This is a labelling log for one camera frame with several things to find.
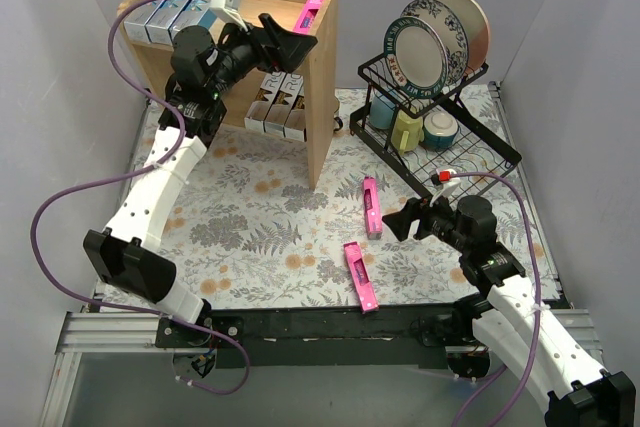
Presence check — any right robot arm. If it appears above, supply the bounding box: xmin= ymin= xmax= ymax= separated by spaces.
xmin=383 ymin=195 xmax=636 ymax=426

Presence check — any green rimmed white plate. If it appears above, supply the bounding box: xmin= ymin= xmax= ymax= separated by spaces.
xmin=383 ymin=16 xmax=448 ymax=99

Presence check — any blue floral patterned plate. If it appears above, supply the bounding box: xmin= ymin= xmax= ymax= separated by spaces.
xmin=402 ymin=0 xmax=469 ymax=86

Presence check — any pink toothpaste box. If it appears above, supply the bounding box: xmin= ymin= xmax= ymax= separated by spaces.
xmin=343 ymin=242 xmax=379 ymax=313
xmin=362 ymin=176 xmax=383 ymax=240

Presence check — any purple cable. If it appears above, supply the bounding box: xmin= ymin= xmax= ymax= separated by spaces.
xmin=29 ymin=0 xmax=251 ymax=396
xmin=452 ymin=170 xmax=541 ymax=427

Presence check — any floral table mat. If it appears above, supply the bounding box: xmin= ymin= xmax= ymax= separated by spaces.
xmin=99 ymin=86 xmax=560 ymax=309

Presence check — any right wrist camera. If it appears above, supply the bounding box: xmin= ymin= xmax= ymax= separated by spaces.
xmin=429 ymin=167 xmax=461 ymax=206

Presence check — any light blue mug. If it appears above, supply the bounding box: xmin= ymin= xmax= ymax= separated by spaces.
xmin=369 ymin=91 xmax=396 ymax=130

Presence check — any beige and pink plate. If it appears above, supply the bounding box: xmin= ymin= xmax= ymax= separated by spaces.
xmin=438 ymin=0 xmax=491 ymax=75

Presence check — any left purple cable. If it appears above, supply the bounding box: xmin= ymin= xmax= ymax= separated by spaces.
xmin=29 ymin=0 xmax=251 ymax=396

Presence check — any silver blue RO toothpaste box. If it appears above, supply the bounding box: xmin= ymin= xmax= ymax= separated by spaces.
xmin=124 ymin=0 xmax=164 ymax=43

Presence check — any yellow mug behind shelf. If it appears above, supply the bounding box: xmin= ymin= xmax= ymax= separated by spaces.
xmin=333 ymin=98 xmax=344 ymax=133

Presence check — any pink toothpaste box front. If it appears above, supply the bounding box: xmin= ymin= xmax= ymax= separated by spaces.
xmin=343 ymin=242 xmax=379 ymax=313

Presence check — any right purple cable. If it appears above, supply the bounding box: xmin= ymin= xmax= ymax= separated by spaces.
xmin=452 ymin=170 xmax=541 ymax=427

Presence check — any teal and white bowl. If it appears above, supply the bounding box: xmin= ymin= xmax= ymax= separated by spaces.
xmin=423 ymin=111 xmax=459 ymax=150

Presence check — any brown silver RO toothpaste box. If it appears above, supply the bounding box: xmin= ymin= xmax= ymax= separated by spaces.
xmin=284 ymin=87 xmax=306 ymax=142

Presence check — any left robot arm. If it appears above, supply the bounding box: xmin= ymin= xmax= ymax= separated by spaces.
xmin=83 ymin=14 xmax=318 ymax=347

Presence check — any dark striped toothpaste box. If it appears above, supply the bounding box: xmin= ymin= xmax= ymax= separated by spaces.
xmin=264 ymin=74 xmax=304 ymax=137

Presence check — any wooden two-tier shelf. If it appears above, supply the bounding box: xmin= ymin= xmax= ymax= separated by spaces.
xmin=117 ymin=0 xmax=339 ymax=190

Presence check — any cyan toothpaste box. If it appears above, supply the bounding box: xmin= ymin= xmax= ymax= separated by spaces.
xmin=146 ymin=0 xmax=190 ymax=45
xmin=170 ymin=0 xmax=216 ymax=40

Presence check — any silver black RO toothpaste box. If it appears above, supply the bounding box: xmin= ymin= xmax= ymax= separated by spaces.
xmin=244 ymin=72 xmax=286 ymax=133

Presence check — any magenta toothpaste box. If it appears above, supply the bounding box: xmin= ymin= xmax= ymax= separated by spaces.
xmin=293 ymin=0 xmax=324 ymax=35

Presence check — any black wire dish rack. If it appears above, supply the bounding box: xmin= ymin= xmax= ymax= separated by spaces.
xmin=349 ymin=54 xmax=522 ymax=197

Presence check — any yellow green mug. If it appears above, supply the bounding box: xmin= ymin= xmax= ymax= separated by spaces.
xmin=391 ymin=111 xmax=424 ymax=155

